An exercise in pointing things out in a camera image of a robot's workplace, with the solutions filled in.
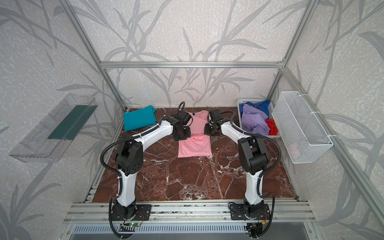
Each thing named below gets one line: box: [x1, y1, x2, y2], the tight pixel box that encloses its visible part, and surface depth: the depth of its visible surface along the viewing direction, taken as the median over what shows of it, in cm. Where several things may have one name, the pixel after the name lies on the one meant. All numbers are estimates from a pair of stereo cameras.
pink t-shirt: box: [178, 110, 213, 158], surface depth 98 cm
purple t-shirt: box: [241, 104, 270, 136], surface depth 93 cm
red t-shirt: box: [265, 119, 279, 136], surface depth 98 cm
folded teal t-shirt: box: [123, 105, 157, 132], surface depth 116 cm
